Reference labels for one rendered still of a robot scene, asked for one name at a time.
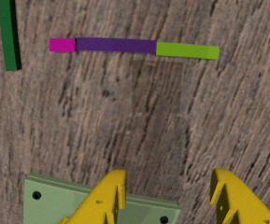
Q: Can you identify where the magenta rod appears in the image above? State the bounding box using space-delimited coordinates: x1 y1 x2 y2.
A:
50 38 77 51

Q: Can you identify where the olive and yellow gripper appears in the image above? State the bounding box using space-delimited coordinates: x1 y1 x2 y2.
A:
65 168 270 224

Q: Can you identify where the purple rod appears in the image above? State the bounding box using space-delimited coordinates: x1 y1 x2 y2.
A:
77 37 156 53

